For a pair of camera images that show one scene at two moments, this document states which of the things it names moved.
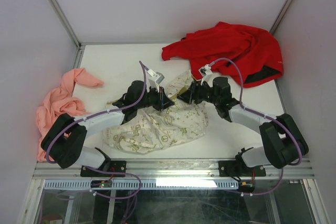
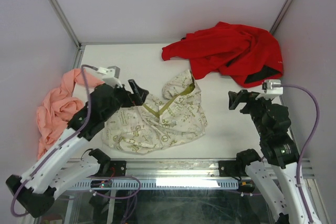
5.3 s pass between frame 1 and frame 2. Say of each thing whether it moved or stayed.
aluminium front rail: stayed
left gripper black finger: moved
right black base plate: stayed
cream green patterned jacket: stayed
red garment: stayed
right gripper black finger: moved
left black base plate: stayed
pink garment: stayed
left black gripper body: moved
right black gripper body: moved
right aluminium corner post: stayed
